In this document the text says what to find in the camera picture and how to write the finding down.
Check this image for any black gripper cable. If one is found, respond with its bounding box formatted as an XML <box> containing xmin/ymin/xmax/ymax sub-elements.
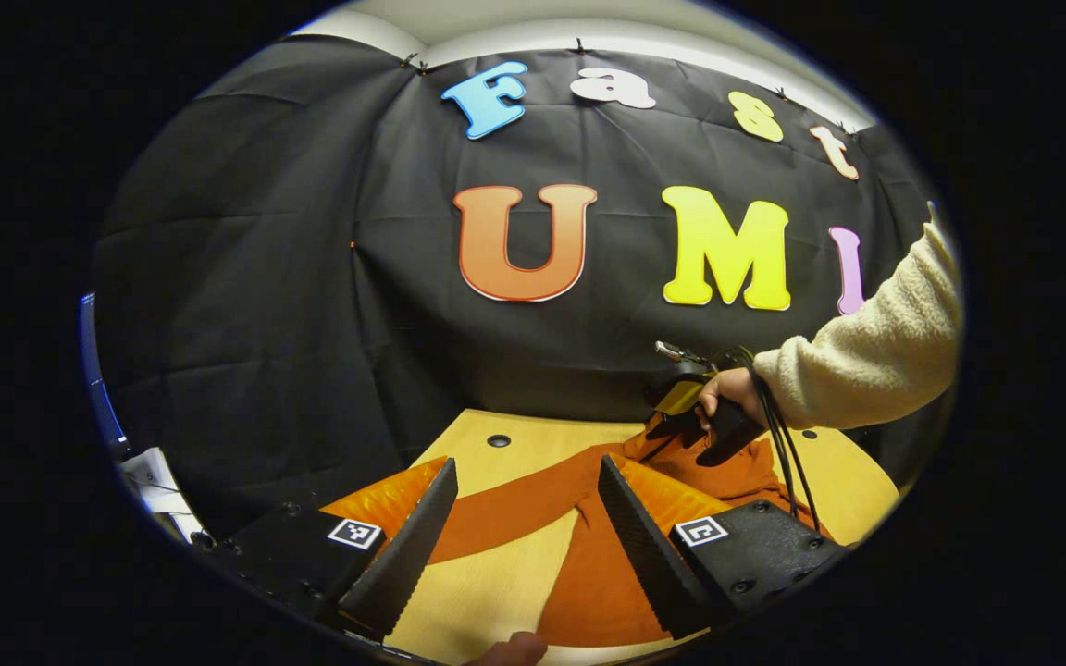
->
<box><xmin>727</xmin><ymin>347</ymin><xmax>823</xmax><ymax>535</ymax></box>

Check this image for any black backdrop cloth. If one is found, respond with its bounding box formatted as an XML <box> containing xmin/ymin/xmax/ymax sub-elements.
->
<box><xmin>89</xmin><ymin>37</ymin><xmax>960</xmax><ymax>547</ymax></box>

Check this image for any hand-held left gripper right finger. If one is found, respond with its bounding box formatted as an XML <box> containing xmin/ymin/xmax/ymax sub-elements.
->
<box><xmin>596</xmin><ymin>453</ymin><xmax>847</xmax><ymax>639</ymax></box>

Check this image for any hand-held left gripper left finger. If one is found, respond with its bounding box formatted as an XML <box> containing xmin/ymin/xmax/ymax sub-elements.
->
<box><xmin>203</xmin><ymin>456</ymin><xmax>460</xmax><ymax>641</ymax></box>

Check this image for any row of black cloth clips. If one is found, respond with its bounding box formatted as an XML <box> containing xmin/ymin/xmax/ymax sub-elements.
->
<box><xmin>399</xmin><ymin>37</ymin><xmax>858</xmax><ymax>140</ymax></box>

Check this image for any orange corduroy shirt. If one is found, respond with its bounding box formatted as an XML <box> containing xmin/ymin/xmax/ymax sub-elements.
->
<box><xmin>427</xmin><ymin>416</ymin><xmax>835</xmax><ymax>648</ymax></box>

